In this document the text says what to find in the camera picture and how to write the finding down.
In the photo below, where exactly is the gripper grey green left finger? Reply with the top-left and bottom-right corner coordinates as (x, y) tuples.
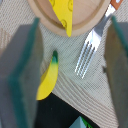
(0, 18), (43, 128)

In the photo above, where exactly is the gripper grey green right finger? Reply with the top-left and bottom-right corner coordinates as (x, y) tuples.
(104, 16), (128, 128)

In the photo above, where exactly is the yellow toy banana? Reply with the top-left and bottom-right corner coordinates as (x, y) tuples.
(36, 51), (59, 100)

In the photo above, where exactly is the light blue milk carton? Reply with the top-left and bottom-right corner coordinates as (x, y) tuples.
(69, 116), (93, 128)

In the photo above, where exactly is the yellow toy cheese wedge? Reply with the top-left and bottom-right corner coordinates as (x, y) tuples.
(49, 0), (73, 36)

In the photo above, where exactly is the round wooden plate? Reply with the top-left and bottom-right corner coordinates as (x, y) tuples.
(27, 0), (111, 36)

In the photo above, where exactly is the toy fork wooden handle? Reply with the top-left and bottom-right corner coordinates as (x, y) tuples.
(75, 0), (123, 78)

